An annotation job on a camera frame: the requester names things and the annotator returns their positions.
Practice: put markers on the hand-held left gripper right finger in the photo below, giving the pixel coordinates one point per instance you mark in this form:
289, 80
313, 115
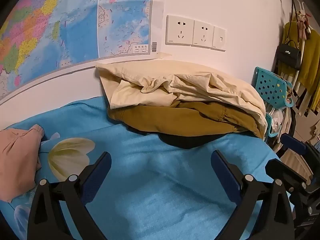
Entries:
226, 177

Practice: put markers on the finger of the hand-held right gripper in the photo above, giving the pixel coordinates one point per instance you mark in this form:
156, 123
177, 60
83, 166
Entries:
282, 171
291, 142

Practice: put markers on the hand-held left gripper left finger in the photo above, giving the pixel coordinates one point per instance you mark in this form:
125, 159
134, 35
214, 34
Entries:
98, 177

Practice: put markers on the pink garment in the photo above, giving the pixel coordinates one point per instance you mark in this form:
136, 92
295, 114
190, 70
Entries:
17, 155

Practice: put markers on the cream garment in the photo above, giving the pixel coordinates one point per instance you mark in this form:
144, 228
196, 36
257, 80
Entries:
200, 85

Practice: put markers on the blue floral bed sheet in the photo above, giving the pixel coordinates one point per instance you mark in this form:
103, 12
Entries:
150, 180

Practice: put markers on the black garment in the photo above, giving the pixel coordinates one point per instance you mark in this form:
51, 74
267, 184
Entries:
185, 141

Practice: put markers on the teal plastic storage rack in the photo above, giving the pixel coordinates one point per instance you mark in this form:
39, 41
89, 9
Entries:
270, 87

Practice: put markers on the olive garment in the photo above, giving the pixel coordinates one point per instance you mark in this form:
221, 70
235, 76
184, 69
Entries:
175, 120

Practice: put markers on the yellow-green sweater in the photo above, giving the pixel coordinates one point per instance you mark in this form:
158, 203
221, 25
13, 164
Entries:
310, 67

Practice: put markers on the black handbag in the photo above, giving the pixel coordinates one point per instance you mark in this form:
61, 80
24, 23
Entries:
288, 55

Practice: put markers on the white coat rack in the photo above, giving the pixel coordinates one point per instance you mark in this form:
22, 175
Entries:
303, 50

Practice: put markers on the plush pendant with bow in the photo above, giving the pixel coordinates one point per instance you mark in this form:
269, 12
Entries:
302, 22

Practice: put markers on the white wall socket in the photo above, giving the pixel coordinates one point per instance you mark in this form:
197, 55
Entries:
180, 30
203, 33

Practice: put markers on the colourful wall map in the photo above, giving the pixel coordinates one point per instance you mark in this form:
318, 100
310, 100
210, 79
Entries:
75, 17

